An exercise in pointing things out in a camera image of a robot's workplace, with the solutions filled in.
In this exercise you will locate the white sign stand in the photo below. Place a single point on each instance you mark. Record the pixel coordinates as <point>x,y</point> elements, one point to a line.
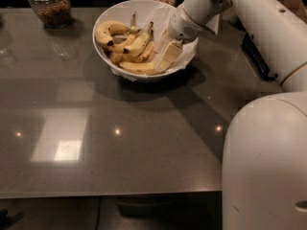
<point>213,25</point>

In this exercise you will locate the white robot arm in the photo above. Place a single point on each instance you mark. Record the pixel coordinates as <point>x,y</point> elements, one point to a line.
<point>264,171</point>

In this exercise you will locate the white paper liner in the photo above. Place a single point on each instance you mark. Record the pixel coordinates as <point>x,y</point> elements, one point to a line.
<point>147,11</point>

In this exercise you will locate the glass jar with granola left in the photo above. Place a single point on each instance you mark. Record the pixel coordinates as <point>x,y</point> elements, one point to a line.
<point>52,13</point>

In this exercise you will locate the yellow banana back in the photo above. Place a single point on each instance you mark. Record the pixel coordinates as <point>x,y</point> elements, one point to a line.
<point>129,34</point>

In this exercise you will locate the white bowl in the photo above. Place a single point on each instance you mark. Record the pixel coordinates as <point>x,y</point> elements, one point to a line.
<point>128,38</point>

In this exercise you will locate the curled yellow banana left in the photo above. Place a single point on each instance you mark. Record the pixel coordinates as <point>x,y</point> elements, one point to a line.
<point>105,31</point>

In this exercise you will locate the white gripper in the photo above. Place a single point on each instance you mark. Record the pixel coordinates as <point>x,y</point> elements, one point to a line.
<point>180,27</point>

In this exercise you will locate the yellow banana underneath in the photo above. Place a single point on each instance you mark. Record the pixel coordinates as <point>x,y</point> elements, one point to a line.
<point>116,58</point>

